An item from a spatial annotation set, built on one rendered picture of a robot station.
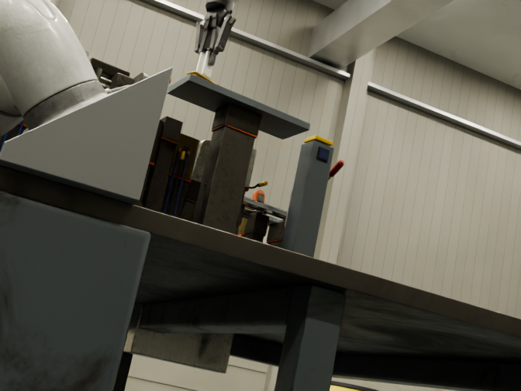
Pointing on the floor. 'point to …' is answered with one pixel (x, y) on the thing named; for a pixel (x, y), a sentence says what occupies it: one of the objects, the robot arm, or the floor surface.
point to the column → (64, 295)
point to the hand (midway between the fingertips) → (205, 65)
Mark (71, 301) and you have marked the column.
